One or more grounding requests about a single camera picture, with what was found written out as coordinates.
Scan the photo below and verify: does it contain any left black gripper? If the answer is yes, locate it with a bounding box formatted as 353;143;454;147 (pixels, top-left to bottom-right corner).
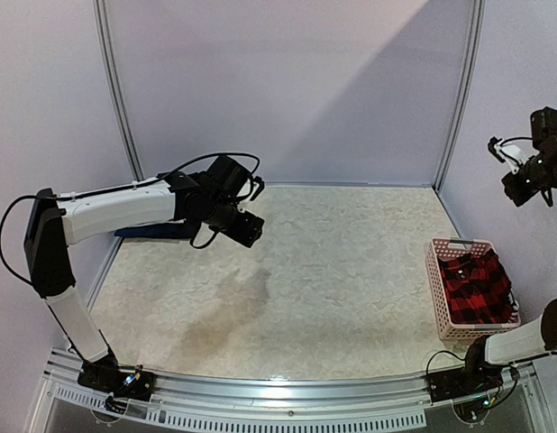
205;198;265;247

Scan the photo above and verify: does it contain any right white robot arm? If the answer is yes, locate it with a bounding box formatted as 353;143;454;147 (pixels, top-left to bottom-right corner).
455;106;557;393

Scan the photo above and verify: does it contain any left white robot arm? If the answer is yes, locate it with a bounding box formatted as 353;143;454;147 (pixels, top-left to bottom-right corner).
23;152;265;392

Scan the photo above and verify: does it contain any pink perforated laundry basket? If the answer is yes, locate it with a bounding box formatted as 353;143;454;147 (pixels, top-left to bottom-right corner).
425;237;521;341

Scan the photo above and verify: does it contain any folded blue garment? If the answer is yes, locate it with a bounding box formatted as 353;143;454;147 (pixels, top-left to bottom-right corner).
114;222;200;240

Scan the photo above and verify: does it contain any red black plaid shirt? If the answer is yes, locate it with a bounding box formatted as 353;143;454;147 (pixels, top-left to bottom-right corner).
437;248;519;325

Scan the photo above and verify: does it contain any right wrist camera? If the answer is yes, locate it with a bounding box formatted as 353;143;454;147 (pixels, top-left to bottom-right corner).
488;136;531;174

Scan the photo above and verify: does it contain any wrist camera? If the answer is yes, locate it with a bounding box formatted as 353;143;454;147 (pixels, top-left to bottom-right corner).
488;136;531;174
248;176;265;201

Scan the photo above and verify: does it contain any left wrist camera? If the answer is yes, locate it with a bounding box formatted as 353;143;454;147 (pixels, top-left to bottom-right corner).
248;176;265;201

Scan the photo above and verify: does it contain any right aluminium corner post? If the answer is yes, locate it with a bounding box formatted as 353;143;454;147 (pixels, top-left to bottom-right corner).
433;0;486;196

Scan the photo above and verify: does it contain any aluminium corner post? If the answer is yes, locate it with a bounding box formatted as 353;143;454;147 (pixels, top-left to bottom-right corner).
433;0;486;196
93;0;143;180

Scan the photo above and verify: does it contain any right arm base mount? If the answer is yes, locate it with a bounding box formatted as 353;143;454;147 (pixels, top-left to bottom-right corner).
425;336;520;403

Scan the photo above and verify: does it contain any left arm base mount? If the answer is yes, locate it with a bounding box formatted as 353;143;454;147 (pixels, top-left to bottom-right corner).
78;349;157;401

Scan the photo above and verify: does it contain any aluminium front rail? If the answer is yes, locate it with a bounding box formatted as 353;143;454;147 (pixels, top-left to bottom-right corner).
27;349;555;432

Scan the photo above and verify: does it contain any left aluminium corner post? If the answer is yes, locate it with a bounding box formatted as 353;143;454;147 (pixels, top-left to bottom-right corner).
93;0;143;180

